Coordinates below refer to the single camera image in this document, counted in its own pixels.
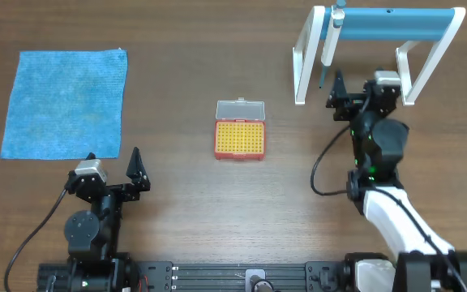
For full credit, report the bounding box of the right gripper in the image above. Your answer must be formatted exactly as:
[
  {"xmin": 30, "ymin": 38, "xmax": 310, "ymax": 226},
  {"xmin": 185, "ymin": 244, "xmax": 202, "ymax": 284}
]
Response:
[{"xmin": 325, "ymin": 68, "xmax": 402, "ymax": 122}]

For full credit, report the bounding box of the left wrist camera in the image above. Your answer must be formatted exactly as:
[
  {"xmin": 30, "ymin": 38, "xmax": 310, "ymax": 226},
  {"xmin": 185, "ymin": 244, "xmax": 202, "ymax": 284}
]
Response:
[{"xmin": 73, "ymin": 158, "xmax": 109, "ymax": 184}]

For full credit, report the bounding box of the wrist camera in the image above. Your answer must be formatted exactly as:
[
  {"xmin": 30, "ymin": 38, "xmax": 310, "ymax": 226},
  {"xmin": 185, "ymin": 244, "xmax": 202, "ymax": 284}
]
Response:
[
  {"xmin": 373, "ymin": 70, "xmax": 402, "ymax": 88},
  {"xmin": 73, "ymin": 158, "xmax": 109, "ymax": 184}
]

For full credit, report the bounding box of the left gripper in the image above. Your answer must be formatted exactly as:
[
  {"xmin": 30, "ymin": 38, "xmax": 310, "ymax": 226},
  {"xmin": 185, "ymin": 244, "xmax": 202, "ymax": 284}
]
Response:
[{"xmin": 67, "ymin": 146, "xmax": 152, "ymax": 204}]

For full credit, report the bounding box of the white pipette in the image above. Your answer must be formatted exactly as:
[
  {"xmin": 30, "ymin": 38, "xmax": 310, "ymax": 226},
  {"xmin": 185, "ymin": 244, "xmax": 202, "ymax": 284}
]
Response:
[{"xmin": 318, "ymin": 0, "xmax": 348, "ymax": 90}]

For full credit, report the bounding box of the white and blue stand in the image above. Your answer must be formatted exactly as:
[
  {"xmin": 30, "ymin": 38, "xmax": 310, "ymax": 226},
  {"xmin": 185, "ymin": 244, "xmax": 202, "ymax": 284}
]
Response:
[{"xmin": 292, "ymin": 5, "xmax": 467, "ymax": 107}]

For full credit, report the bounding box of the mounting rail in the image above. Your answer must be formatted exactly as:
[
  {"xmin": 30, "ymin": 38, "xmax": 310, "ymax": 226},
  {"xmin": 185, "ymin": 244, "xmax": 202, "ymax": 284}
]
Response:
[{"xmin": 36, "ymin": 260, "xmax": 353, "ymax": 292}]

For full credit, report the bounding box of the red and yellow tip box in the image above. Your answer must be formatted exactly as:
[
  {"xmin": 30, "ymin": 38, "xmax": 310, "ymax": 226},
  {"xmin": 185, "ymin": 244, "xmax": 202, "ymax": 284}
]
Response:
[{"xmin": 213, "ymin": 97, "xmax": 268, "ymax": 162}]

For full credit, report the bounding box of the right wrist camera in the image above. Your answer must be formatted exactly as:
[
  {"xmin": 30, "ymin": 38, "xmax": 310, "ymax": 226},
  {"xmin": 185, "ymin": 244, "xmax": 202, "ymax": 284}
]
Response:
[{"xmin": 373, "ymin": 70, "xmax": 402, "ymax": 88}]

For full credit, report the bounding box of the black cable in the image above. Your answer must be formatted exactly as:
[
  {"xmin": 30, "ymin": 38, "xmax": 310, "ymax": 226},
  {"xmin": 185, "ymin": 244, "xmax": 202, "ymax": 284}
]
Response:
[
  {"xmin": 3, "ymin": 187, "xmax": 70, "ymax": 292},
  {"xmin": 310, "ymin": 124, "xmax": 361, "ymax": 197}
]

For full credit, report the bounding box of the blue cloth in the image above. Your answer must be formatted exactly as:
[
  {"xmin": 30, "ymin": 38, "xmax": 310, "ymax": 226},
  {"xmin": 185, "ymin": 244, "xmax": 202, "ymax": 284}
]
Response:
[{"xmin": 0, "ymin": 49, "xmax": 129, "ymax": 161}]

